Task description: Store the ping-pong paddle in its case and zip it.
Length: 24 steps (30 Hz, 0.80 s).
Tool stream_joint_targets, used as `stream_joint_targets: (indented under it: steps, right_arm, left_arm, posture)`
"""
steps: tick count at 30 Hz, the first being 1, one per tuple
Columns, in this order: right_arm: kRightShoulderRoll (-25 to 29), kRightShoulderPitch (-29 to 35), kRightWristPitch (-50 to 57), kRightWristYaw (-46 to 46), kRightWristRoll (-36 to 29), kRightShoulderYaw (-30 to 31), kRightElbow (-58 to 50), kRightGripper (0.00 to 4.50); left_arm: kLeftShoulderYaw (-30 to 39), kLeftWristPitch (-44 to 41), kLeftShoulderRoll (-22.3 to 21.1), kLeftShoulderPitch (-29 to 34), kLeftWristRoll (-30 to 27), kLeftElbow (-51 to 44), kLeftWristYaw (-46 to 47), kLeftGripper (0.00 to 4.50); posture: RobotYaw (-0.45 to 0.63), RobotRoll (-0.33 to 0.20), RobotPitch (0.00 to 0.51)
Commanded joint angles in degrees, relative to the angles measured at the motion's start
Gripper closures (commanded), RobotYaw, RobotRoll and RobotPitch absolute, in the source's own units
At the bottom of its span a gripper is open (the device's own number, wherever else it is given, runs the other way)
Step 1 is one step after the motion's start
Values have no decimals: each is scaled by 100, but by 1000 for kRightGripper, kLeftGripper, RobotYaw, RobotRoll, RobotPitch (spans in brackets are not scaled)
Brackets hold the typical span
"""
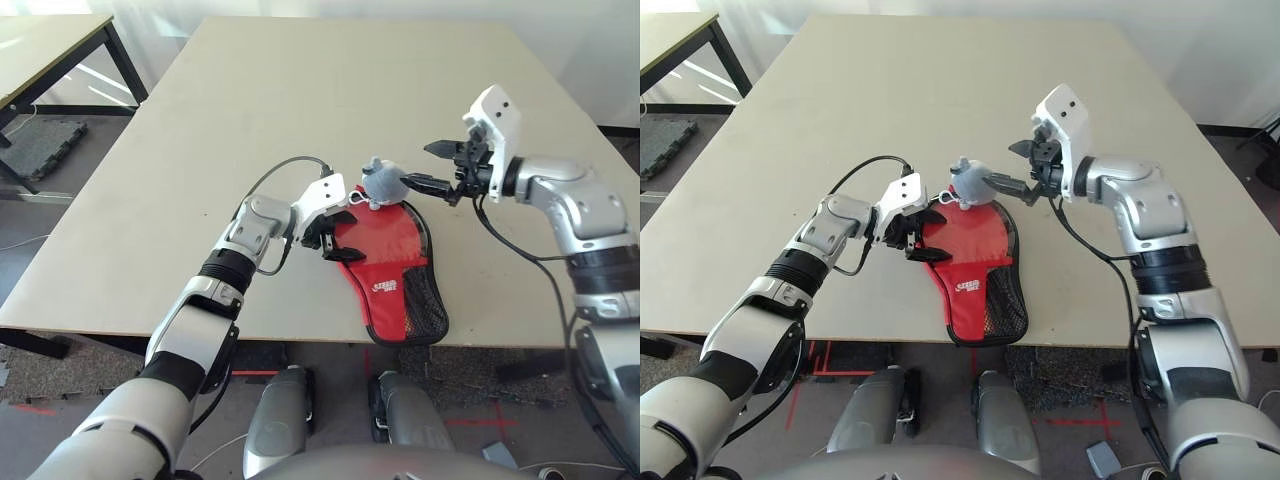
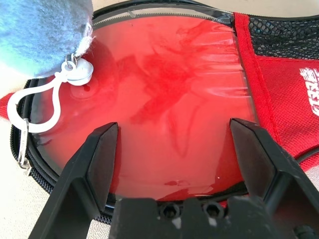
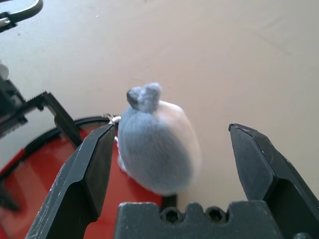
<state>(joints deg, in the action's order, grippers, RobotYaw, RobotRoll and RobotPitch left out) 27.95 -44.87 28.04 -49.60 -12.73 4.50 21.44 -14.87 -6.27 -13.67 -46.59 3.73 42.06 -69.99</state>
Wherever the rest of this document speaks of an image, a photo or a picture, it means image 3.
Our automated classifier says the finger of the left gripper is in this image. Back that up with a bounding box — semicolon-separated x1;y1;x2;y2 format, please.
0;185;20;212

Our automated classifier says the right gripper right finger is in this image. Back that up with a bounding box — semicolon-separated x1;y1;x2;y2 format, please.
228;123;319;239

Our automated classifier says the red ping-pong paddle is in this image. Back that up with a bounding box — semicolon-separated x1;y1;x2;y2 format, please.
0;129;162;239

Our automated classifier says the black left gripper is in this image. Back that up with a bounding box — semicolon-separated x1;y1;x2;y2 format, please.
0;76;83;147

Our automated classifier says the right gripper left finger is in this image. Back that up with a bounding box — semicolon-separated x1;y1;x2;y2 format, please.
24;123;118;239

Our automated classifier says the black red paddle case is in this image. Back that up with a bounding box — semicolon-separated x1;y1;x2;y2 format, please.
0;116;177;239

